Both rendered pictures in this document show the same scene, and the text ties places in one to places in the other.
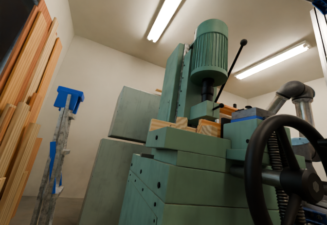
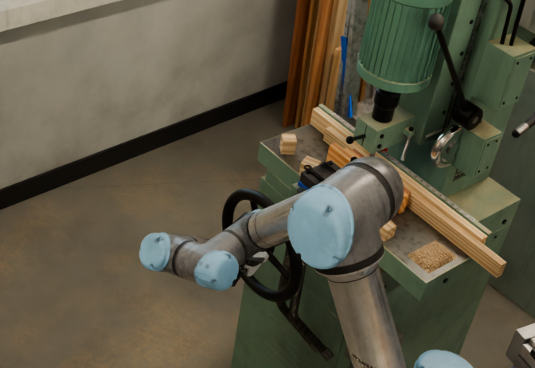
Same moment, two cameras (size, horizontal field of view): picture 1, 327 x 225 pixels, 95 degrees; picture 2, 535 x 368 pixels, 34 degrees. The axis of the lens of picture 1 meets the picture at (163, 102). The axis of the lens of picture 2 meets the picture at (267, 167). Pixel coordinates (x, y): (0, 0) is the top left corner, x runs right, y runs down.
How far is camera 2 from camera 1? 221 cm
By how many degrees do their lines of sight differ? 82
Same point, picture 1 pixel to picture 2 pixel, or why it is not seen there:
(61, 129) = (349, 19)
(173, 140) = (263, 158)
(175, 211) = not seen: hidden behind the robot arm
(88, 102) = not seen: outside the picture
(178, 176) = (266, 190)
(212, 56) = (364, 47)
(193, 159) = (278, 184)
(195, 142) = (281, 171)
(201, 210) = not seen: hidden behind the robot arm
